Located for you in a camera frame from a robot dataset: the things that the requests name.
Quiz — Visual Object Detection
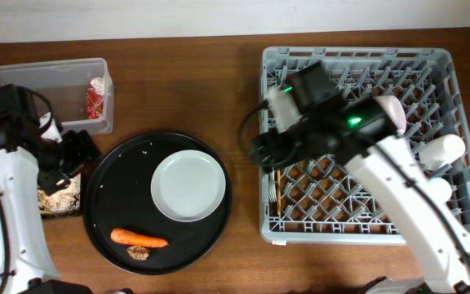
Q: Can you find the pink bowl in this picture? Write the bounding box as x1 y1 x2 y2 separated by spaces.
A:
375 96 406 135

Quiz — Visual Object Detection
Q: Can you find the wooden chopstick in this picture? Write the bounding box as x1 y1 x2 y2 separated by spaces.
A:
276 169 282 218

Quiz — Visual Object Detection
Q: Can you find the white plastic fork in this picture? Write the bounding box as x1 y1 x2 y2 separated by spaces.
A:
268 171 277 203

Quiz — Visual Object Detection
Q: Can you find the orange carrot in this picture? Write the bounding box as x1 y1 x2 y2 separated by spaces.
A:
110 229 168 248

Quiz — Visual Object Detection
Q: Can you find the brown walnut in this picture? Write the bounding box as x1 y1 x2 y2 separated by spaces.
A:
126 246 149 261

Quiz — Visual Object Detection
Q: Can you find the grey plate with food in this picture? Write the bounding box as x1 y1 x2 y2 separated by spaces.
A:
150 149 228 222

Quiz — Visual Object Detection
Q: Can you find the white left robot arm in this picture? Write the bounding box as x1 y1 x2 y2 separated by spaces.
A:
0 114 100 293

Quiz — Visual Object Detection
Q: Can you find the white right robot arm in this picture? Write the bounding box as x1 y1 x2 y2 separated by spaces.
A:
251 91 470 293

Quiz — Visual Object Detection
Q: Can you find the grey plastic dishwasher rack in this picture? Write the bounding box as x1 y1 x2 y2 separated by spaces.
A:
259 47 470 245

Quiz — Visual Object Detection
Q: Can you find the pile of food scraps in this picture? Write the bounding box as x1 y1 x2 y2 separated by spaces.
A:
37 173 82 217

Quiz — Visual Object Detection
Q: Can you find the black rectangular bin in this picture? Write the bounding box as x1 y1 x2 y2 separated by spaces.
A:
0 171 84 228

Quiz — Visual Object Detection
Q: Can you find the round black tray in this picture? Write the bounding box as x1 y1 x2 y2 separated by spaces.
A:
82 132 232 275

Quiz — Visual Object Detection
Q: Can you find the clear plastic bin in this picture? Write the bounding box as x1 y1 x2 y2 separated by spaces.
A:
0 58 114 136

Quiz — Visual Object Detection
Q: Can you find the red and white wrapper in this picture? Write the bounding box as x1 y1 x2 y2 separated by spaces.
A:
86 78 105 119

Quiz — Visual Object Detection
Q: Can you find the white cup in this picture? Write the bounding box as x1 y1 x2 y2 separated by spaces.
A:
419 134 466 172

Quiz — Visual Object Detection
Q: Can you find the light blue cup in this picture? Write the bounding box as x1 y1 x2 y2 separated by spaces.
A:
428 177 452 204

